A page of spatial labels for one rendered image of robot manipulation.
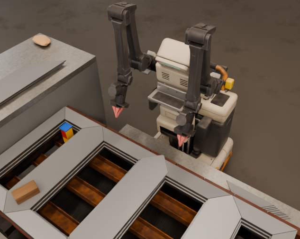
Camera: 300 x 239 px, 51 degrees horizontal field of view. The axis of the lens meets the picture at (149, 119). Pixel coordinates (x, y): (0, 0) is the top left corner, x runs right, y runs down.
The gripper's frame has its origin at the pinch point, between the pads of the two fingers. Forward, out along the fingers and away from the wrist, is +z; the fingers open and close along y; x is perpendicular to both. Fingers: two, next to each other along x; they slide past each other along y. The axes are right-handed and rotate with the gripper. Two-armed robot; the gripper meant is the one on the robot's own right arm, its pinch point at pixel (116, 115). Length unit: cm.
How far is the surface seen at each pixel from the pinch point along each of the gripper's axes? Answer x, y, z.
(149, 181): -13.8, 36.4, 21.1
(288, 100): 223, 76, 3
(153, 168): -6.1, 33.7, 17.2
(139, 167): -9.4, 26.9, 18.9
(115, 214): -36, 33, 32
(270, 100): 213, 59, 8
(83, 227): -49, 24, 38
